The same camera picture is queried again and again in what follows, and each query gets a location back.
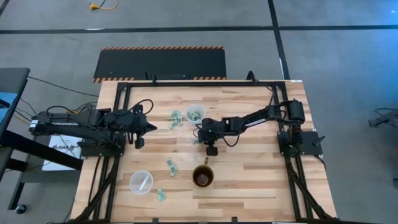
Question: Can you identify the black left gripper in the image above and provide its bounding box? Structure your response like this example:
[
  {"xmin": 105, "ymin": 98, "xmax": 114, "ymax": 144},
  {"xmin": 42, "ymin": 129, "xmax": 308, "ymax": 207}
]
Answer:
[{"xmin": 123, "ymin": 105, "xmax": 157, "ymax": 134}]

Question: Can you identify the clear round plastic container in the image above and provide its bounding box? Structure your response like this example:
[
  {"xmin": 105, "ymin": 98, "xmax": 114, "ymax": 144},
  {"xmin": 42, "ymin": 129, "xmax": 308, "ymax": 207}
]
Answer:
[
  {"xmin": 129, "ymin": 169, "xmax": 154, "ymax": 196},
  {"xmin": 185, "ymin": 103, "xmax": 206, "ymax": 125}
]

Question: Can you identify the teal green glazed ceramic vase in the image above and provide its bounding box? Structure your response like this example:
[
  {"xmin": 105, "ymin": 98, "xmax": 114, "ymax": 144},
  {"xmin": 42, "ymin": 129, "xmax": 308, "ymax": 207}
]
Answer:
[{"xmin": 192, "ymin": 157, "xmax": 215, "ymax": 189}]

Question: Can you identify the black power strip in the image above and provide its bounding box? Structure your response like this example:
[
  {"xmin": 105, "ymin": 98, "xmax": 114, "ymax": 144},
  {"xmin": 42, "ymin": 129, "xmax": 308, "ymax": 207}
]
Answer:
[{"xmin": 146, "ymin": 73, "xmax": 193, "ymax": 82}]

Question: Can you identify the black hazard striped floor mat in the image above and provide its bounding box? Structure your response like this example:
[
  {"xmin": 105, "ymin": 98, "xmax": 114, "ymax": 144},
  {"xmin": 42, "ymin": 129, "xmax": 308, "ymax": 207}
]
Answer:
[{"xmin": 93, "ymin": 46, "xmax": 228, "ymax": 84}]

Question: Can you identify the white printed paper sheet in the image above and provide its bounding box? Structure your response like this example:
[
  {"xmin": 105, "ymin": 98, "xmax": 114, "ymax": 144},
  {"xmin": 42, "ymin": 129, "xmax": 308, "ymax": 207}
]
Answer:
[{"xmin": 42, "ymin": 134, "xmax": 84, "ymax": 172}]

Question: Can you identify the black floor tape strip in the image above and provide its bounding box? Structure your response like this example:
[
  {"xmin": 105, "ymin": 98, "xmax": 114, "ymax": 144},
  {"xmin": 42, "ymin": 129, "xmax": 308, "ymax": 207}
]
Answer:
[
  {"xmin": 0, "ymin": 25, "xmax": 398, "ymax": 34},
  {"xmin": 267, "ymin": 0, "xmax": 291, "ymax": 80}
]

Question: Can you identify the black side desk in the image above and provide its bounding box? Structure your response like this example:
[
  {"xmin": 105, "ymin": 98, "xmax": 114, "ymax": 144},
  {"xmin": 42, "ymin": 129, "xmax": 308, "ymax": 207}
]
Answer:
[{"xmin": 0, "ymin": 67, "xmax": 84, "ymax": 215}]

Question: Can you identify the blue panel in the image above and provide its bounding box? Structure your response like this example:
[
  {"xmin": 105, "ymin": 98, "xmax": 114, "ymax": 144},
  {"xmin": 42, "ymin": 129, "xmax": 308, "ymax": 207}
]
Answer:
[{"xmin": 0, "ymin": 91, "xmax": 19, "ymax": 124}]

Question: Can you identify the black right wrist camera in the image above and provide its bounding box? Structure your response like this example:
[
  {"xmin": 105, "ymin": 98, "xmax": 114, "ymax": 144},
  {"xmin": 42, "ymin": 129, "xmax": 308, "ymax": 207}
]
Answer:
[{"xmin": 205, "ymin": 143, "xmax": 219, "ymax": 157}]

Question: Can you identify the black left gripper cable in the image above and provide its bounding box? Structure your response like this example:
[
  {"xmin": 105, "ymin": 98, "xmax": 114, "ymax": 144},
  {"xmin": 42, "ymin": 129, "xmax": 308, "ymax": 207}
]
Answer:
[{"xmin": 127, "ymin": 98, "xmax": 154, "ymax": 118}]

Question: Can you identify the black aluminium table frame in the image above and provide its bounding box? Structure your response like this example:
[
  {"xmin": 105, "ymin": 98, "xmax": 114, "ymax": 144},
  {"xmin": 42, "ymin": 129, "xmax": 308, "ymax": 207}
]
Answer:
[{"xmin": 70, "ymin": 80, "xmax": 340, "ymax": 224}]

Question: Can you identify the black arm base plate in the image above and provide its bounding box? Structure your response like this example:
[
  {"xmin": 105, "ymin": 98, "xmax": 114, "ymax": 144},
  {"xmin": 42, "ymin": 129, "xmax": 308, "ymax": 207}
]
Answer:
[
  {"xmin": 80, "ymin": 136, "xmax": 127, "ymax": 157},
  {"xmin": 277, "ymin": 130, "xmax": 323, "ymax": 156}
]

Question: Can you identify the yellow extension cord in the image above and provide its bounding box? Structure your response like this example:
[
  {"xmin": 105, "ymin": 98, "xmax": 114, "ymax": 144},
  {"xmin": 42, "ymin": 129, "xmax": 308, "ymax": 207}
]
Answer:
[{"xmin": 89, "ymin": 0, "xmax": 119, "ymax": 11}]

